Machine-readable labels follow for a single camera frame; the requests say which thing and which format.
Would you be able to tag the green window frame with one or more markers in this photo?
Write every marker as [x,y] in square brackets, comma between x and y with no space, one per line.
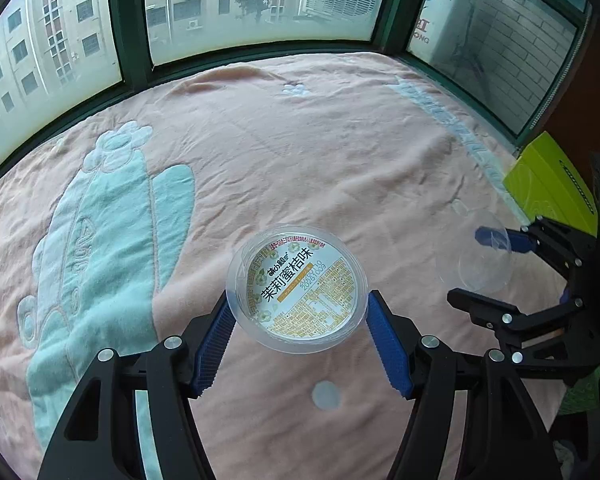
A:
[130,25]

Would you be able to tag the beige apartment building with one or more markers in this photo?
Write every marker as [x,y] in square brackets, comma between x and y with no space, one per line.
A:
[30,60]

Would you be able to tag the clear plastic cup printed lid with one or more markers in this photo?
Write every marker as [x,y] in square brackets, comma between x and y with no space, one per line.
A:
[300,290]

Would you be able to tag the brown wooden wardrobe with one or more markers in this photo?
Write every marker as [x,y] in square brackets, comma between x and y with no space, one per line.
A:
[595,100]

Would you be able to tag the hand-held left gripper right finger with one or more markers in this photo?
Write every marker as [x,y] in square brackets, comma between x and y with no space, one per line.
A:
[390,346]

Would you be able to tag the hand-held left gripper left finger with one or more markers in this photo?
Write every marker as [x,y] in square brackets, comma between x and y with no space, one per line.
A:
[215,346]

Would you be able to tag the yellow-green cardboard box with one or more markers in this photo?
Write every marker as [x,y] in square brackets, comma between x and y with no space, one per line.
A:
[545,180]

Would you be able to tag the clear round plastic lid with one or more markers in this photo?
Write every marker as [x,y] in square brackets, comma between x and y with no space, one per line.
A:
[472,272]

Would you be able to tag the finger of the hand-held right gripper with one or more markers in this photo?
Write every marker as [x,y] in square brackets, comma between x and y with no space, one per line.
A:
[510,322]
[555,245]

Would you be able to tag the green plastic basket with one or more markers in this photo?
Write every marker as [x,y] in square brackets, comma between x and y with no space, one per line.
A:
[580,392]

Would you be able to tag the pink blanket with teal print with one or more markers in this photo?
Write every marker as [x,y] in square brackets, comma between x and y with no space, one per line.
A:
[280,160]

